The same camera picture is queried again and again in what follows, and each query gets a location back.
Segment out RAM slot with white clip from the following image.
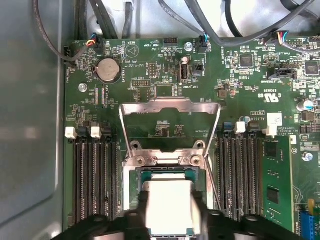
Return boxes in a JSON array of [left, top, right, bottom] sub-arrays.
[[90, 126, 109, 218], [228, 121, 247, 221], [64, 126, 86, 223]]

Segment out CPU socket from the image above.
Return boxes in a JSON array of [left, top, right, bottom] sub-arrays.
[[122, 139, 216, 240]]

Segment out RAM slot with black clip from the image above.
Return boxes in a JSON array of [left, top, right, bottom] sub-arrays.
[[216, 121, 232, 216], [79, 126, 98, 221], [102, 126, 121, 220], [242, 121, 263, 221]]

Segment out black sleeved cable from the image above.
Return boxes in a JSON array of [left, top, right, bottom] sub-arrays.
[[75, 0, 89, 41]]

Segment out blue expansion slot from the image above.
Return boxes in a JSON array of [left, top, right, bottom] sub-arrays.
[[298, 209, 317, 240]]

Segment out thick grey cable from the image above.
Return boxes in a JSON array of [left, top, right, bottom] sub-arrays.
[[185, 0, 320, 45]]

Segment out green RAM stick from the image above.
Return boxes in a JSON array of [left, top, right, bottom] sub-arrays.
[[261, 138, 294, 233]]

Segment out internal USB port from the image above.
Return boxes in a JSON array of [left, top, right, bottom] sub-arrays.
[[179, 63, 190, 85]]

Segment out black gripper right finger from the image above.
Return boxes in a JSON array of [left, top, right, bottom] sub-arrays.
[[197, 197, 297, 240]]

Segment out silver topped CPU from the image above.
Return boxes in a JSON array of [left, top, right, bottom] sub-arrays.
[[139, 169, 201, 237]]

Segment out green motherboard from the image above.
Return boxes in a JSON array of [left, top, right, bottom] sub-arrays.
[[62, 37, 320, 240]]

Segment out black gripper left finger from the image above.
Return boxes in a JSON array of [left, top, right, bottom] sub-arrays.
[[53, 189, 151, 240]]

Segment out wire locking lever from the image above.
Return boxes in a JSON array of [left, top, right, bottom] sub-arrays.
[[204, 158, 223, 212]]

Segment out white board label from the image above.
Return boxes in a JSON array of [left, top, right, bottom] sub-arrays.
[[266, 112, 283, 127]]

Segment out round coin battery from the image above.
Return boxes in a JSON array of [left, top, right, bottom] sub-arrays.
[[93, 56, 122, 83]]

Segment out metal socket cover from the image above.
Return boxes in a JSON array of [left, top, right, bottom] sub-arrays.
[[119, 96, 222, 167]]

